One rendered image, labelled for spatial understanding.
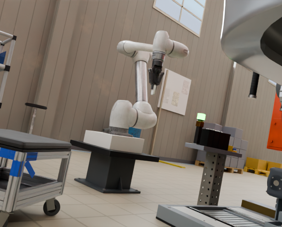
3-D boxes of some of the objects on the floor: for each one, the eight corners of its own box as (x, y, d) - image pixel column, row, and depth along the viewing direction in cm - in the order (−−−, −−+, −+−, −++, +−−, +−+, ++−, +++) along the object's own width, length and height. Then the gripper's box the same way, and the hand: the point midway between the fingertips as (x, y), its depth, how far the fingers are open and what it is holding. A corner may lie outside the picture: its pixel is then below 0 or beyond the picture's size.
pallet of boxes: (217, 168, 776) (224, 128, 783) (242, 174, 727) (250, 132, 734) (194, 165, 704) (202, 121, 711) (221, 171, 655) (229, 125, 662)
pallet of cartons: (260, 173, 959) (262, 160, 962) (287, 179, 902) (289, 165, 905) (243, 170, 875) (245, 156, 878) (270, 177, 818) (273, 162, 821)
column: (207, 214, 207) (217, 153, 210) (195, 209, 215) (206, 151, 218) (216, 214, 213) (226, 155, 216) (205, 209, 221) (215, 152, 224)
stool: (35, 145, 436) (43, 106, 440) (50, 150, 404) (60, 109, 408) (2, 141, 403) (11, 99, 407) (16, 147, 371) (26, 102, 375)
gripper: (161, 63, 218) (156, 96, 216) (147, 59, 210) (141, 93, 209) (168, 62, 211) (163, 96, 210) (153, 57, 204) (148, 93, 203)
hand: (153, 89), depth 210 cm, fingers closed
